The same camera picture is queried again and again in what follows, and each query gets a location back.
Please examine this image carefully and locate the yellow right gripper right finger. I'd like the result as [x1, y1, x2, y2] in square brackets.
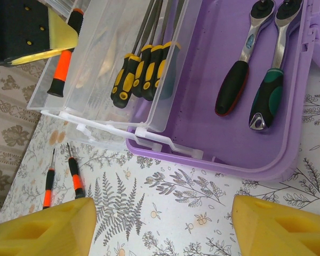
[233, 194, 320, 256]

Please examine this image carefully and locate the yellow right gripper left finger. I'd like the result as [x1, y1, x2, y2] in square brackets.
[0, 197, 98, 256]

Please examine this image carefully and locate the orange black tool handle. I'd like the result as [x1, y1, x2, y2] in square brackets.
[47, 7, 84, 98]

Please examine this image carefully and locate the orange black precision screwdriver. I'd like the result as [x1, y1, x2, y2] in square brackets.
[66, 142, 86, 200]
[42, 148, 57, 210]

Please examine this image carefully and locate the green black handled ratchet wrench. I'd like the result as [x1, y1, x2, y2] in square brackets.
[249, 0, 302, 131]

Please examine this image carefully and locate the purple and clear plastic toolbox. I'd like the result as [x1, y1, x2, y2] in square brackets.
[26, 0, 320, 182]

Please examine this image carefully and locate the black red handled ratchet wrench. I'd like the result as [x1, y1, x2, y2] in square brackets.
[214, 0, 277, 117]

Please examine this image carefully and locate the floral printed table covering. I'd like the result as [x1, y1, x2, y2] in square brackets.
[0, 63, 320, 256]

